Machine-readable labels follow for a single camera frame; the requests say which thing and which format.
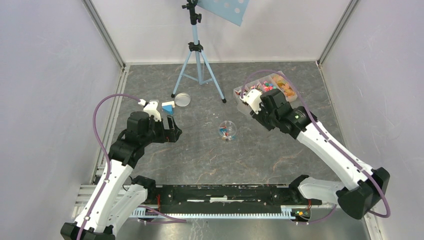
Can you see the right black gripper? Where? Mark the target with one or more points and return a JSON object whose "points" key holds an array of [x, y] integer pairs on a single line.
{"points": [[259, 117]]}

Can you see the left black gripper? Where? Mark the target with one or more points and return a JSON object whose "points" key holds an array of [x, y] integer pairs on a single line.
{"points": [[171, 135]]}

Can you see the clear round jar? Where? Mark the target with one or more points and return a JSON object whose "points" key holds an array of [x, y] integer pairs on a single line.
{"points": [[227, 130]]}

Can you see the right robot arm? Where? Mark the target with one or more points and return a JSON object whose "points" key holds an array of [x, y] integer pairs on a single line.
{"points": [[361, 188]]}

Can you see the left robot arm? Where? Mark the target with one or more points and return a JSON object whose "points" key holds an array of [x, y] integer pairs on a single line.
{"points": [[104, 215]]}

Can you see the blue white toy block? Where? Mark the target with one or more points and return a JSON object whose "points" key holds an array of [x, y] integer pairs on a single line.
{"points": [[168, 107]]}

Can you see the clear compartment candy tray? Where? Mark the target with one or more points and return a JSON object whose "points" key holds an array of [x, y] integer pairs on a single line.
{"points": [[263, 85]]}

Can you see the round metal lid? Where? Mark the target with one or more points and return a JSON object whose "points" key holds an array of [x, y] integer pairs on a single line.
{"points": [[182, 99]]}

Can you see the light blue tripod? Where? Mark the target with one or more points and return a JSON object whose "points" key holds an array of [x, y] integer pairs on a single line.
{"points": [[205, 73]]}

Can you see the light blue perforated board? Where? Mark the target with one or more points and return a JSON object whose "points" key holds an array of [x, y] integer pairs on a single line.
{"points": [[230, 10]]}

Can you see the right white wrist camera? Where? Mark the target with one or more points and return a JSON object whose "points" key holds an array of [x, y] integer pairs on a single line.
{"points": [[250, 102]]}

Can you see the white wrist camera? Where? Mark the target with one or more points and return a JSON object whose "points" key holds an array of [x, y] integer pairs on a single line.
{"points": [[250, 102], [151, 108]]}

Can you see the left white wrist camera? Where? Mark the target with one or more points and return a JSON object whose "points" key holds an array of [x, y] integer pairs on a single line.
{"points": [[151, 108]]}

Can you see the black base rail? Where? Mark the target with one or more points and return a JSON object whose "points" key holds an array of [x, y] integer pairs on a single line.
{"points": [[226, 198]]}

